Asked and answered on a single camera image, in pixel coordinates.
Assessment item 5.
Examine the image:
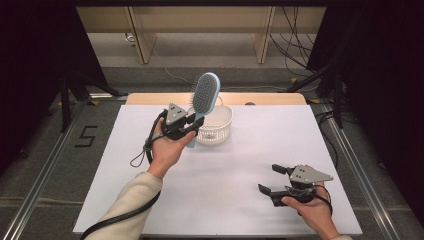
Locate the bundle of black cables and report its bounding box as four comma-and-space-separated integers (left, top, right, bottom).
269, 6, 318, 73

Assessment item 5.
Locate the black metal stand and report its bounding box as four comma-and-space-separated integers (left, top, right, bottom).
59, 65, 129, 134
285, 65, 345, 130

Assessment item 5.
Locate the white floor cable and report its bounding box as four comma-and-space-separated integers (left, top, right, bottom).
150, 46, 321, 93

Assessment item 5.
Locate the beige wooden desk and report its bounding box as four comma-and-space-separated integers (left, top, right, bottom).
75, 5, 327, 65

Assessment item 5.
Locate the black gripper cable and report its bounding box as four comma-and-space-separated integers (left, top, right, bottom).
79, 109, 168, 240
312, 184, 335, 216

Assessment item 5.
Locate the black curtain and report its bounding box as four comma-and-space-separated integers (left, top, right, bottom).
0, 0, 108, 176
305, 0, 424, 229

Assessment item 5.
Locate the light blue hairbrush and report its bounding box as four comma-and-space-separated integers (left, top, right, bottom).
186, 72, 222, 149

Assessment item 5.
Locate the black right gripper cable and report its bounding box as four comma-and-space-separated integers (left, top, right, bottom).
312, 184, 335, 216

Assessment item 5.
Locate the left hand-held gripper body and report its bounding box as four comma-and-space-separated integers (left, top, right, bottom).
161, 102, 200, 141

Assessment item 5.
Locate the white plastic basket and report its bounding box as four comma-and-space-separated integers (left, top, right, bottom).
187, 95, 234, 146

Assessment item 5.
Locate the white table mat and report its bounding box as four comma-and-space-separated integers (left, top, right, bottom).
72, 104, 364, 236

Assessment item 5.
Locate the person's right hand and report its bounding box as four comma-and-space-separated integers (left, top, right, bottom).
280, 164, 342, 240

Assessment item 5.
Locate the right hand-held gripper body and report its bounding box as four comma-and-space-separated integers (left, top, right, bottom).
270, 164, 335, 208

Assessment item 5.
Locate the metal floor rail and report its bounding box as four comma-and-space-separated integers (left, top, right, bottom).
315, 102, 402, 240
1, 99, 88, 240

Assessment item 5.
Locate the light wooden table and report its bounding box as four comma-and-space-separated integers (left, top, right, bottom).
125, 92, 308, 106

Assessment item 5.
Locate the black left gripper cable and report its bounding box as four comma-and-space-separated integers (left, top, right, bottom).
79, 109, 168, 240

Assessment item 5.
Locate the person's left hand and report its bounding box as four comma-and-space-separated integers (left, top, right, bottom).
146, 117, 198, 180

